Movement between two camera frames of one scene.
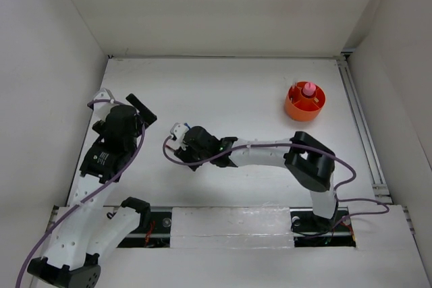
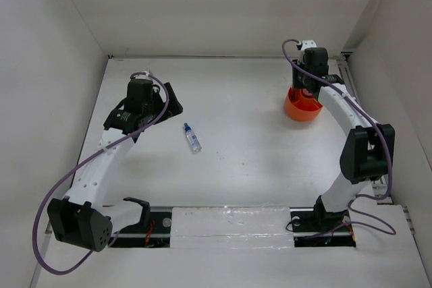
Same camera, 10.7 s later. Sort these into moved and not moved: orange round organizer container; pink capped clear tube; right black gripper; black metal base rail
Moved: right black gripper
Not moved: pink capped clear tube; black metal base rail; orange round organizer container
